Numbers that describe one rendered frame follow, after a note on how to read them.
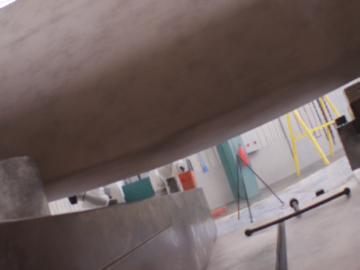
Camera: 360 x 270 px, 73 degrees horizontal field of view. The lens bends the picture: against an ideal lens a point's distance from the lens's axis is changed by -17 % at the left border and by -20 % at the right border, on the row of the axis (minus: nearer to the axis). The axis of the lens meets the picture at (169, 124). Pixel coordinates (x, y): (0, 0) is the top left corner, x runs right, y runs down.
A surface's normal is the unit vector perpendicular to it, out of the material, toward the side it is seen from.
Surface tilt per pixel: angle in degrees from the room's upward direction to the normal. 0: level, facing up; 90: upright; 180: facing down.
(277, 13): 90
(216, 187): 90
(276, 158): 90
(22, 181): 90
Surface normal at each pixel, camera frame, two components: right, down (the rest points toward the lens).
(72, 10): -0.18, -0.19
